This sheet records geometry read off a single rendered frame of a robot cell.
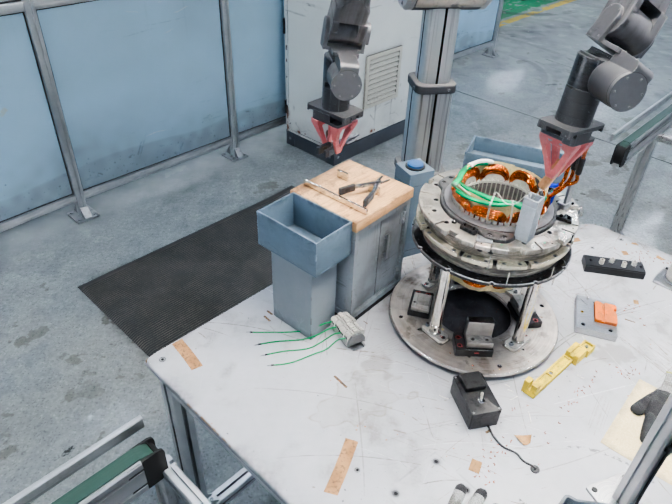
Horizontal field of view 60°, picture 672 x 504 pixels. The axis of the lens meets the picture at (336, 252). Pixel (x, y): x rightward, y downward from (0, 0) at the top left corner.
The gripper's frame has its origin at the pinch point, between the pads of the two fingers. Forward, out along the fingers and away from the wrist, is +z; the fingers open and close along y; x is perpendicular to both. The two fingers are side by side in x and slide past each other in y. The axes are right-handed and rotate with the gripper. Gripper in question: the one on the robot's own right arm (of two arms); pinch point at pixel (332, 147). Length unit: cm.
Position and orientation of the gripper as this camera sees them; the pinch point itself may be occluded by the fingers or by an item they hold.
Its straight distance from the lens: 125.1
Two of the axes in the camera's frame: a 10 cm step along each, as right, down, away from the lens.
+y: 7.5, 4.3, -5.0
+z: -0.6, 8.0, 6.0
